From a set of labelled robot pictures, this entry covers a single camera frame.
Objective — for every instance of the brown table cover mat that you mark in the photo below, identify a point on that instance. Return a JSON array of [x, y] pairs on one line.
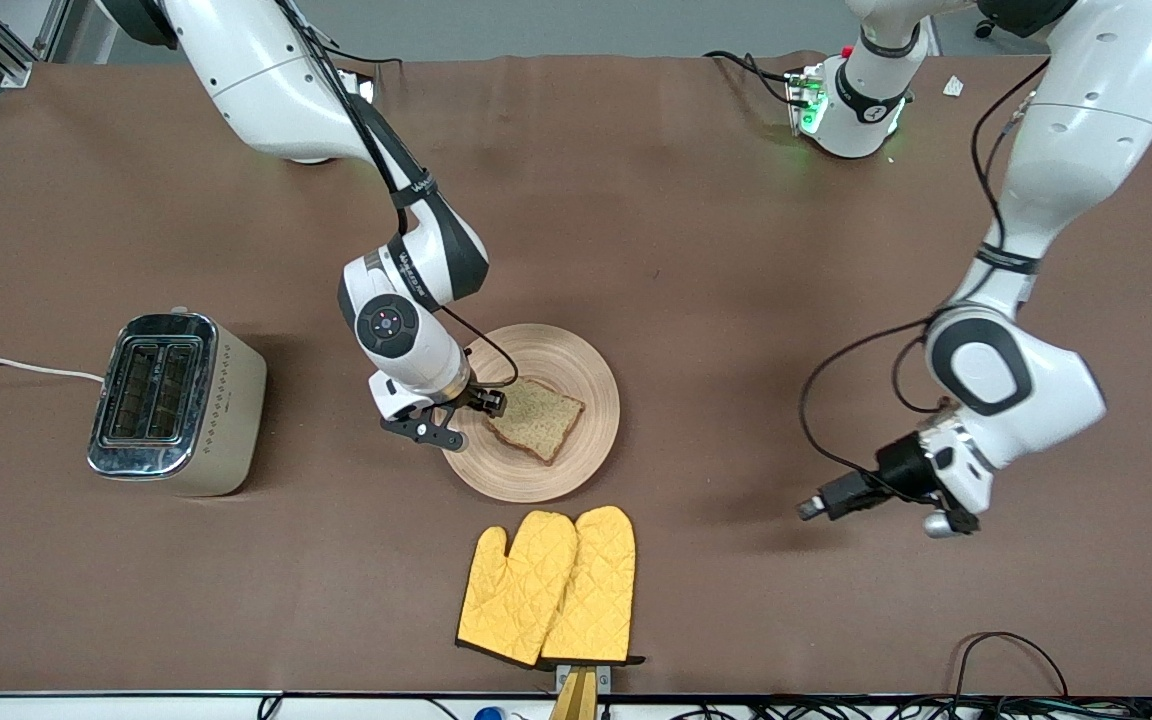
[[696, 250]]

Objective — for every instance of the black caster wheel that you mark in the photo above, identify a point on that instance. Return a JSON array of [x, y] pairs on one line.
[[985, 28]]

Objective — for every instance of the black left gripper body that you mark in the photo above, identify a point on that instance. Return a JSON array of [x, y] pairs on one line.
[[900, 467]]

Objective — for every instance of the small white paper scrap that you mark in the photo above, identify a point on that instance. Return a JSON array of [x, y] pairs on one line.
[[953, 86]]

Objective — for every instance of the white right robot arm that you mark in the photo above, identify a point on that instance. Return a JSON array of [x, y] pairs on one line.
[[266, 90]]

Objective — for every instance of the beige chrome two-slot toaster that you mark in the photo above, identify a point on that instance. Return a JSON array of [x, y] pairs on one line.
[[226, 420]]

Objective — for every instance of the small blue object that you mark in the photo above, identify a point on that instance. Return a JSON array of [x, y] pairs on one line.
[[489, 714]]

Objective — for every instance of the round wooden plate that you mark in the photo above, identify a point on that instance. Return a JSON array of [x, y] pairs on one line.
[[576, 370]]

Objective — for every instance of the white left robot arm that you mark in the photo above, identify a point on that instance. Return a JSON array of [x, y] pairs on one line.
[[1086, 130]]

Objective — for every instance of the brown bread slice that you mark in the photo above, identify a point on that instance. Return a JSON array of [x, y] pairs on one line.
[[541, 418]]

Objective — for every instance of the aluminium frame profile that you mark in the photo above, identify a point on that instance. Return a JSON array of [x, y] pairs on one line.
[[11, 68]]

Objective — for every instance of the yellow quilted oven mitt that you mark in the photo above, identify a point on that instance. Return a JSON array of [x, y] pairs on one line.
[[601, 590], [516, 590]]

